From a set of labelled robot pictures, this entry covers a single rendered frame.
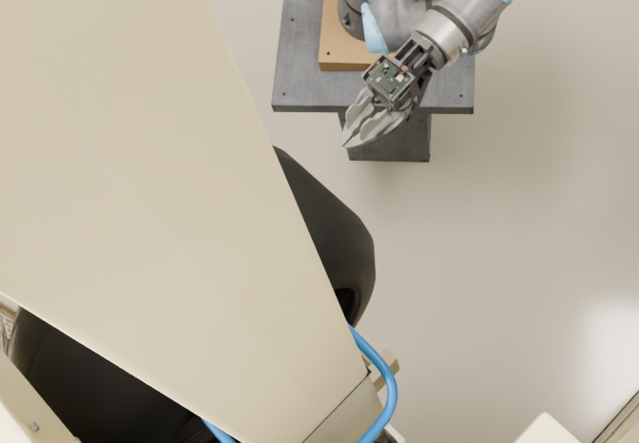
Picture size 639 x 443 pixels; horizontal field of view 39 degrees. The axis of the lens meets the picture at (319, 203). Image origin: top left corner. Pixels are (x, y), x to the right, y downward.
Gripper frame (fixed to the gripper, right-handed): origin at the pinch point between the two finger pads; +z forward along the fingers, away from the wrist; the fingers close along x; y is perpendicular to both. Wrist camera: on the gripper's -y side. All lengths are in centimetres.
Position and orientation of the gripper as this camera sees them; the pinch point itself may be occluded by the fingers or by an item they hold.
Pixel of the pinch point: (349, 143)
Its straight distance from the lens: 149.4
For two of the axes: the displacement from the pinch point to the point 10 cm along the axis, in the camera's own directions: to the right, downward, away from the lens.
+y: -2.3, -2.8, -9.3
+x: 7.0, 6.2, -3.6
